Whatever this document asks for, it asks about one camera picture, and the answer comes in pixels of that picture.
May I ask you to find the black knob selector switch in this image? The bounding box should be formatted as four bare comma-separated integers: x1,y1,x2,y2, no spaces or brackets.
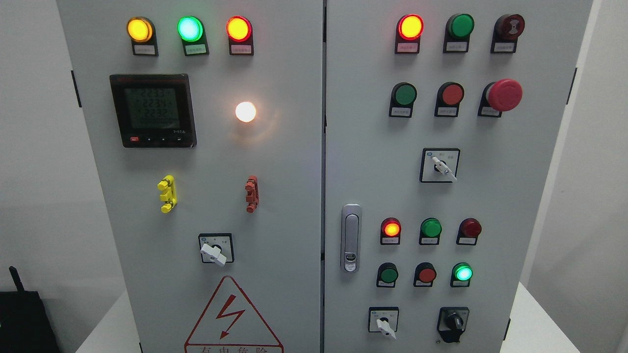
437,307,470,343

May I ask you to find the red terminal block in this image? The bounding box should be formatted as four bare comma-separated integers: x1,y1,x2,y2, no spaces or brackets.
245,175,260,214

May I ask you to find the red indicator lamp lower left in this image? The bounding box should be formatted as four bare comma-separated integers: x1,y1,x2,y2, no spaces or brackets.
380,217,402,245

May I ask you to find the red indicator lamp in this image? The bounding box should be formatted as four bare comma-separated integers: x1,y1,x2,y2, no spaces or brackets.
380,217,402,245
456,218,482,246
395,14,424,54

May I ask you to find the white lit indicator lamp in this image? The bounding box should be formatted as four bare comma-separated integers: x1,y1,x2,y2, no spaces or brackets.
234,101,257,123

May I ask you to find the green push button lower left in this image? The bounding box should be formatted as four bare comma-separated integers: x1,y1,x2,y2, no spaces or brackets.
375,263,399,288

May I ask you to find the green push button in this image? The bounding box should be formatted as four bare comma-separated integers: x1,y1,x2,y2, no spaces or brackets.
389,82,417,118
449,263,473,288
375,263,399,288

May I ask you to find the green push button upper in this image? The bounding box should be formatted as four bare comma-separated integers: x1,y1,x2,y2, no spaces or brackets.
389,82,417,118

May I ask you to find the left grey cabinet door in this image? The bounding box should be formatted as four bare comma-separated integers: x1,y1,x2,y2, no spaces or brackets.
57,0,323,353

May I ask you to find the grey cabinet door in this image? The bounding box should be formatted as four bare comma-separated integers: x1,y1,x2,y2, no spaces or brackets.
322,0,592,353
57,0,323,353

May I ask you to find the green indicator lamp lower middle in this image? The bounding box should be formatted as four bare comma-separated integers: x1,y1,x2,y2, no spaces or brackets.
418,218,443,245

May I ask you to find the right grey cabinet door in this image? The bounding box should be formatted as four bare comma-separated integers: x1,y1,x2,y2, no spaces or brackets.
322,0,592,353

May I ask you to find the yellow terminal block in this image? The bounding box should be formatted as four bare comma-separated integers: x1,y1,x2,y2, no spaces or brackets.
157,175,178,214

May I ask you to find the red push button lower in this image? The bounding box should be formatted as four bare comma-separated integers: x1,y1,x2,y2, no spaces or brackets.
413,262,437,287

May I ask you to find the red push button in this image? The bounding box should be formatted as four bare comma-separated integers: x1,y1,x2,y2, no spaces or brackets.
434,82,465,118
413,262,437,287

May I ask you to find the red push button upper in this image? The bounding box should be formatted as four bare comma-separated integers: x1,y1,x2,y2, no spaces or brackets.
434,82,465,118

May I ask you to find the red indicator lamp lower right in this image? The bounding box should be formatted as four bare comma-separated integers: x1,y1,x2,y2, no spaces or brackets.
456,218,482,246

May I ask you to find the red indicator lamp left door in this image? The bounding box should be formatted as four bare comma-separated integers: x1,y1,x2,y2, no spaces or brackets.
226,16,254,56

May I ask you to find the red high voltage warning sticker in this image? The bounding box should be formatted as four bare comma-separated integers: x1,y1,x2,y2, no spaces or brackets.
184,276,284,353

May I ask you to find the black digital power meter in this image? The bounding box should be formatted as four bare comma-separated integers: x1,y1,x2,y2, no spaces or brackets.
109,74,197,148

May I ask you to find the green push button lower right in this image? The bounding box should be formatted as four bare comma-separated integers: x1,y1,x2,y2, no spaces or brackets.
449,263,473,288

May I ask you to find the red indicator lamp top right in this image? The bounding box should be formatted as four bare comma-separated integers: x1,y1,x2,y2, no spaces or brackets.
395,14,424,54

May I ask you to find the lit green indicator lamp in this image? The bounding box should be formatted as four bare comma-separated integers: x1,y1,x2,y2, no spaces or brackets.
177,16,209,56

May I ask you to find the red emergency stop mushroom button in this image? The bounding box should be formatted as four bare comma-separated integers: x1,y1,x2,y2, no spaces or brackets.
478,78,523,118

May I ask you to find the green indicator lamp top right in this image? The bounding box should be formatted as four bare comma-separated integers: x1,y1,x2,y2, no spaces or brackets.
443,13,475,53

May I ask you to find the yellow indicator lamp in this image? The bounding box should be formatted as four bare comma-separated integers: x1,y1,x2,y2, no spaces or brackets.
127,16,158,56

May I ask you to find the dark red buzzer lamp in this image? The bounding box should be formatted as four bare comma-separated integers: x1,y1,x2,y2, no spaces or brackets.
490,14,525,54

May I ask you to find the black device with antenna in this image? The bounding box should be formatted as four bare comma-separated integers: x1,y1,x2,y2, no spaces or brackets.
0,266,60,353

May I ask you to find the silver door latch handle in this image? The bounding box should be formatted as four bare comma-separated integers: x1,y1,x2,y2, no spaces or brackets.
340,203,363,273

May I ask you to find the white handle selector switch left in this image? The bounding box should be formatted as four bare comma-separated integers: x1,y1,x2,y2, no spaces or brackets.
198,233,234,267

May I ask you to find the white handle selector switch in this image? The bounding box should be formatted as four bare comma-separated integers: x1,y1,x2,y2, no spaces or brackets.
419,148,461,183
198,233,234,267
368,306,399,340

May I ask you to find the white handle selector switch upper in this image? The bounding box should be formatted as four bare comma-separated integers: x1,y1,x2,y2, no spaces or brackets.
419,148,461,183

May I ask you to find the white handle selector switch lower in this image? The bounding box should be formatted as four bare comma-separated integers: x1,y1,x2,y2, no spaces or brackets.
368,306,399,340

